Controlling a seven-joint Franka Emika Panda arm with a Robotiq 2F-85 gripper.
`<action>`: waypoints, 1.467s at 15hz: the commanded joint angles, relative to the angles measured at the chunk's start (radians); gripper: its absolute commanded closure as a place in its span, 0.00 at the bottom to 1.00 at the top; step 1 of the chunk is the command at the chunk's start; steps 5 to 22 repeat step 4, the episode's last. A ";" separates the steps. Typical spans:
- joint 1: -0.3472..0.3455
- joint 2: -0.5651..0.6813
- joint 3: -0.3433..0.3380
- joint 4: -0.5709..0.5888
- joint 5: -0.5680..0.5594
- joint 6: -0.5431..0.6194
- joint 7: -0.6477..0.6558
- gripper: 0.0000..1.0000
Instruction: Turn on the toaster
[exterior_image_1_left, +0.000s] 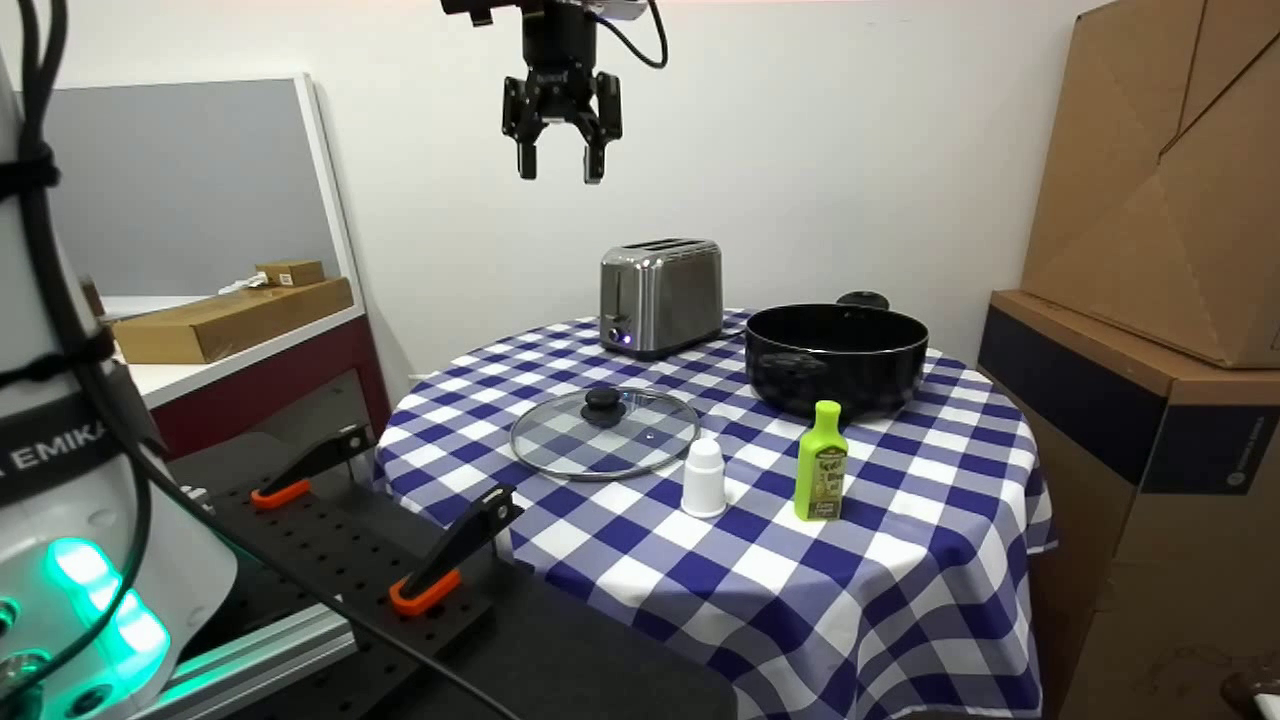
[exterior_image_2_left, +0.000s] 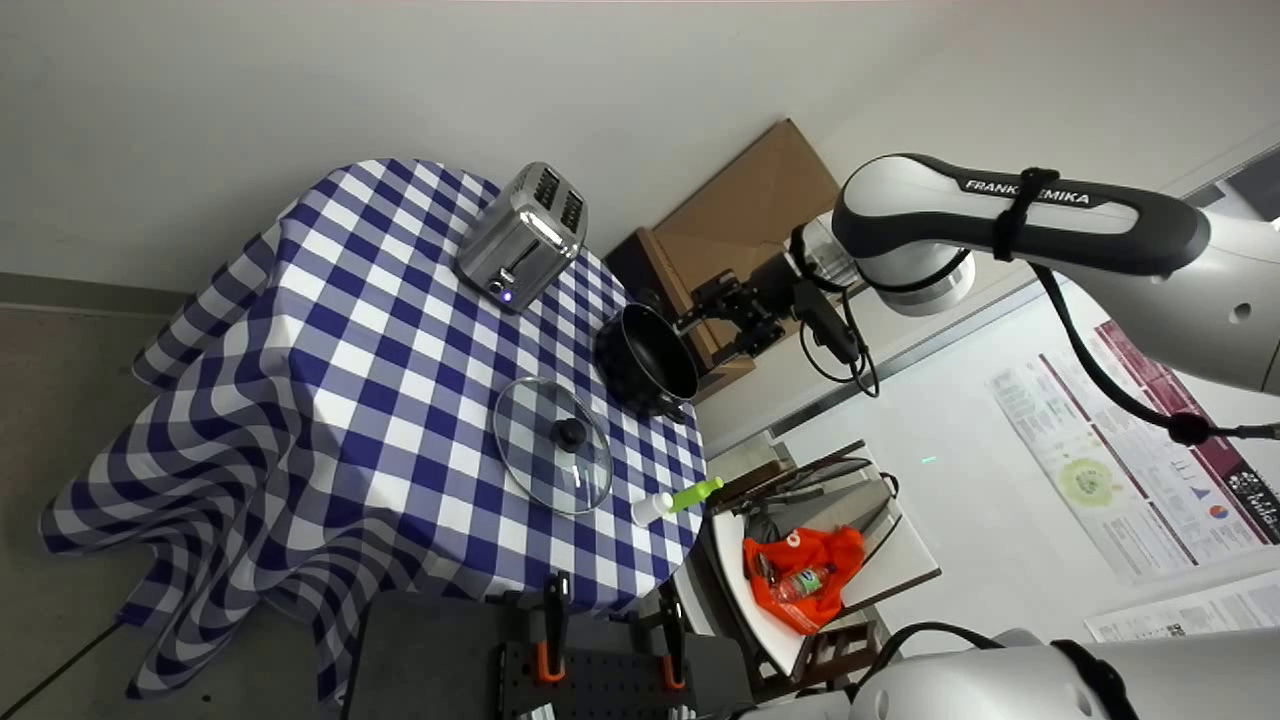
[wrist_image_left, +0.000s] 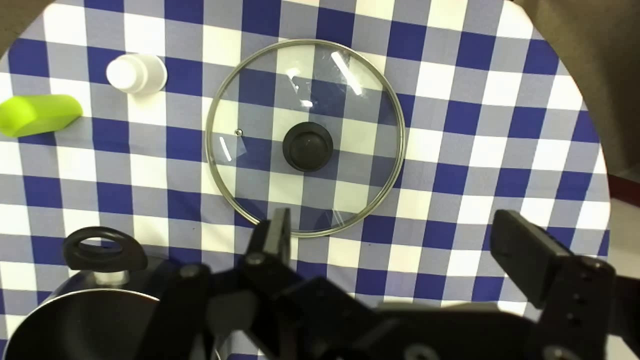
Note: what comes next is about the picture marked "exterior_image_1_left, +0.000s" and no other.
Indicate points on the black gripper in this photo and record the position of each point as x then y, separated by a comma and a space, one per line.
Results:
563, 63

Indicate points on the silver two-slot toaster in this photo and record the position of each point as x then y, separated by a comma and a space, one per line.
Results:
660, 294

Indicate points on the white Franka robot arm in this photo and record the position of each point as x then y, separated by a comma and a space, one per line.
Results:
52, 333

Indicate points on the small cardboard piece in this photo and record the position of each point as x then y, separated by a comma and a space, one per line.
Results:
295, 275

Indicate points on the glass lid with black knob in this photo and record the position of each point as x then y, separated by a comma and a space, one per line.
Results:
606, 432

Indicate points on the black cooking pot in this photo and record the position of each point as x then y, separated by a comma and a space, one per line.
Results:
832, 364

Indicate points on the cabinet white top red front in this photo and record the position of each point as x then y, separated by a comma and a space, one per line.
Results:
281, 383

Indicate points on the small white plastic bottle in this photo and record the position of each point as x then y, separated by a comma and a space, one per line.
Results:
701, 481

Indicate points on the flat long cardboard box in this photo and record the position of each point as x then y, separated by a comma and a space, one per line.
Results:
225, 325

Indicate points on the black orange spring clamp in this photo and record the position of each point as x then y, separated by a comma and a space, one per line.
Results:
462, 546
313, 465

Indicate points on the green plastic bottle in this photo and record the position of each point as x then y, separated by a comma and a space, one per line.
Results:
823, 465

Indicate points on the blue white checkered tablecloth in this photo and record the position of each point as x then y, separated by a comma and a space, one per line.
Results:
640, 563

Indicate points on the large plain cardboard box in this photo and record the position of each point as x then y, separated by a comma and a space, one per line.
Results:
1173, 172

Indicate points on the cardboard box with black band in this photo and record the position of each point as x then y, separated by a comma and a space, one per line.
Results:
1123, 534

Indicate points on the grey board with white frame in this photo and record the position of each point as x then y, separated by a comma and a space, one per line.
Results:
184, 187

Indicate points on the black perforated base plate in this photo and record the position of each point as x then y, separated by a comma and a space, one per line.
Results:
346, 563

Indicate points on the aluminium profile rail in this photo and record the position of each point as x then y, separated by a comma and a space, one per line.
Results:
252, 667

